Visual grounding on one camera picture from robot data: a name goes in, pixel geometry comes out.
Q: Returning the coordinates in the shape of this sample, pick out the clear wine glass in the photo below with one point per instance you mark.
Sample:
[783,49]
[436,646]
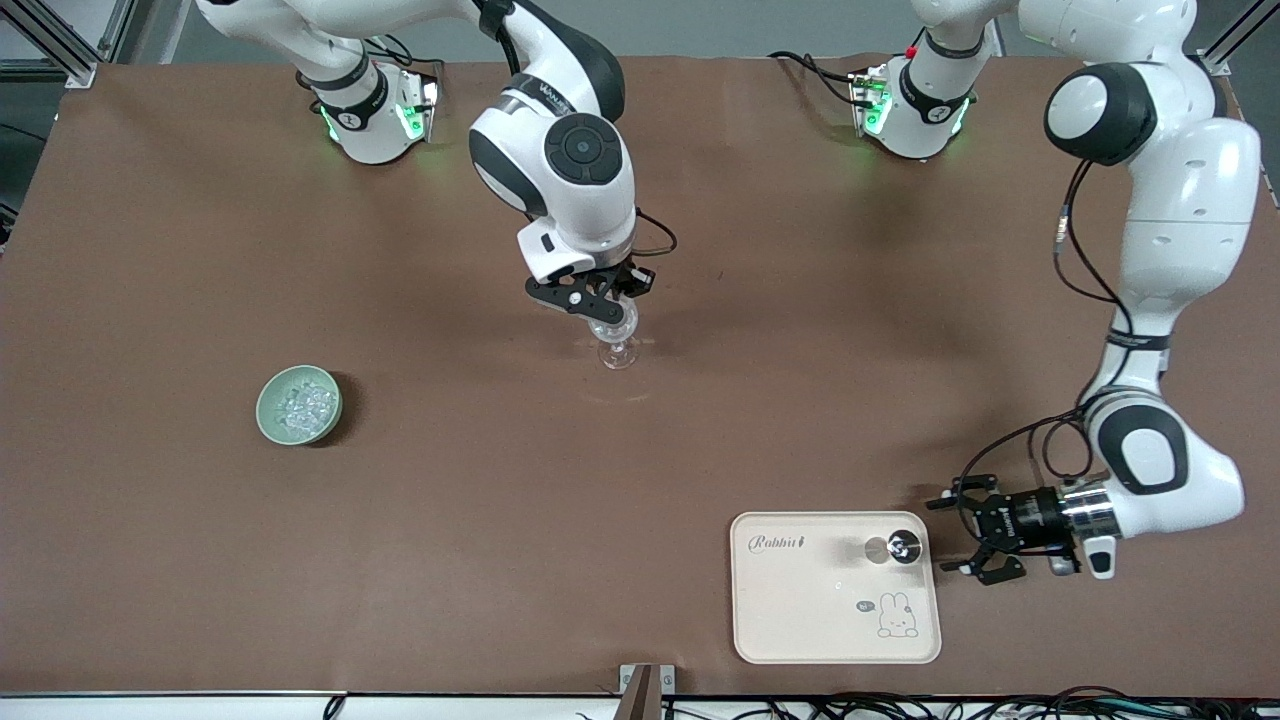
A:
[620,355]

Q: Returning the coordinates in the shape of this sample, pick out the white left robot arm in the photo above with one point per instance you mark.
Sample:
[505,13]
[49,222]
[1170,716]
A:
[1190,200]

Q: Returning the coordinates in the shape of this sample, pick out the clear ice cubes pile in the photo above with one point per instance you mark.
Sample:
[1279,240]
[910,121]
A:
[306,407]

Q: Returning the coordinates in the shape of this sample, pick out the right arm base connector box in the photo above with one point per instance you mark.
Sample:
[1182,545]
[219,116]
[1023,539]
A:
[422,105]

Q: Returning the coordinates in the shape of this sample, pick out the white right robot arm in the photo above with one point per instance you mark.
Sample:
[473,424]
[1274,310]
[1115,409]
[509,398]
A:
[580,190]

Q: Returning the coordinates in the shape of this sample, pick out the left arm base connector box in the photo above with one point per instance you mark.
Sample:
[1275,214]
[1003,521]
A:
[872,100]

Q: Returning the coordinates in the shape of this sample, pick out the metal jigger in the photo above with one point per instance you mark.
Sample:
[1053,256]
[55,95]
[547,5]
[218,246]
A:
[905,548]

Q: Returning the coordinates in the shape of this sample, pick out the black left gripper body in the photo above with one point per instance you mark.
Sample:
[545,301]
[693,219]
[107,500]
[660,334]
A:
[1022,520]

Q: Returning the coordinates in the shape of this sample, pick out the cream rabbit print tray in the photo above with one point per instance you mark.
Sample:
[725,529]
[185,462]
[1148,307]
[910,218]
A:
[810,600]

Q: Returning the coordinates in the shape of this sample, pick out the brown table cover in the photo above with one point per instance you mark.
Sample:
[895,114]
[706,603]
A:
[400,520]

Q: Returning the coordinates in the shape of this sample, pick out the brown camera post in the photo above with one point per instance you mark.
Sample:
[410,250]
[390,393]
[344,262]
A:
[640,700]

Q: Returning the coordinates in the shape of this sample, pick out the green ceramic bowl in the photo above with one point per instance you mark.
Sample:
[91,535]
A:
[268,415]

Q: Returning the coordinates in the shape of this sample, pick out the aluminium frame profile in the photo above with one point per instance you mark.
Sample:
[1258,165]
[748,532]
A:
[60,50]
[1225,48]

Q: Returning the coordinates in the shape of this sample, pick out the grey metal bracket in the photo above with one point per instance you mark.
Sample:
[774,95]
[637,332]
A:
[668,680]

